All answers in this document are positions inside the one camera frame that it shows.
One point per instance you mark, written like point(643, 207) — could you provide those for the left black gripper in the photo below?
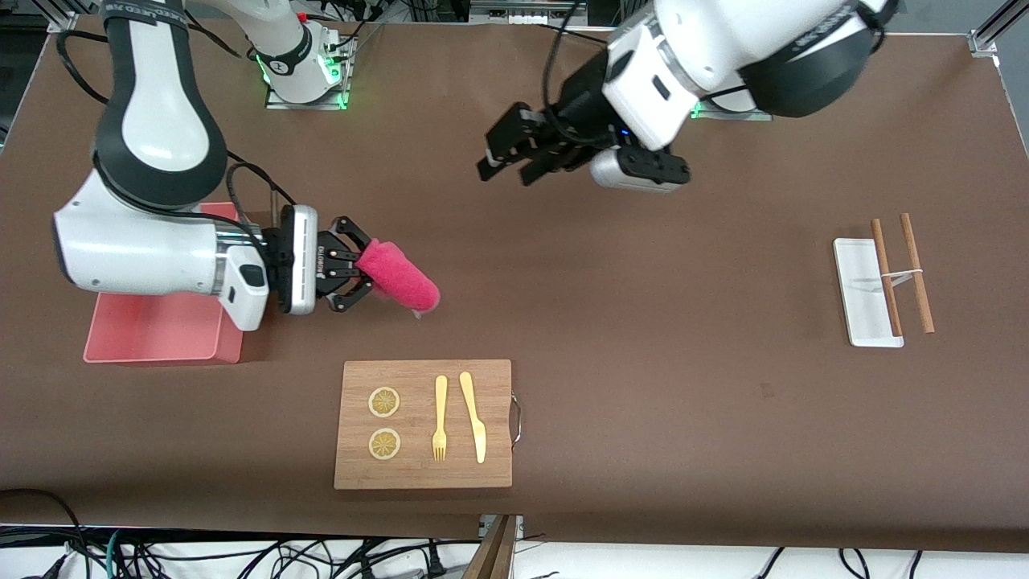
point(575, 108)

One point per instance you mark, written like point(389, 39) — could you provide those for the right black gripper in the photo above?
point(328, 263)

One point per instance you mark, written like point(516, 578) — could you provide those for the pink cloth with grey edge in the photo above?
point(402, 277)

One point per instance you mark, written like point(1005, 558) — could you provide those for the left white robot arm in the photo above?
point(707, 40)

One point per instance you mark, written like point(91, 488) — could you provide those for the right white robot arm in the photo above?
point(137, 249)

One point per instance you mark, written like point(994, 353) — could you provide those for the lemon slice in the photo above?
point(384, 444)
point(384, 402)

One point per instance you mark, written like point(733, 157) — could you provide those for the yellow fork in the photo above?
point(440, 402)

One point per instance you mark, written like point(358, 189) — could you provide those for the yellow knife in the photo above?
point(474, 418)

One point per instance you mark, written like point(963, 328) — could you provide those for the pink plastic bin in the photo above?
point(153, 330)

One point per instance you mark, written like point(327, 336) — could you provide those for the wooden cutting board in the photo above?
point(422, 474)

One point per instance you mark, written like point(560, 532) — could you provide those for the black power plug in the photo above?
point(436, 567)

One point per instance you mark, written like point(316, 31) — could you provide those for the wooden plank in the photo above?
point(494, 555)

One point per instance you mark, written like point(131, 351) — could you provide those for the white rack tray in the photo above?
point(860, 297)

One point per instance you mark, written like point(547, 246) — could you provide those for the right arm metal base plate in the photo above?
point(277, 103)

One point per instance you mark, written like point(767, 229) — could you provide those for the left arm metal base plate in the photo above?
point(723, 115)

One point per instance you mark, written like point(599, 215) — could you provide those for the small metal bracket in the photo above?
point(518, 524)

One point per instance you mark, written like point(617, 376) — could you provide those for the aluminium frame post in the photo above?
point(63, 22)
point(993, 28)

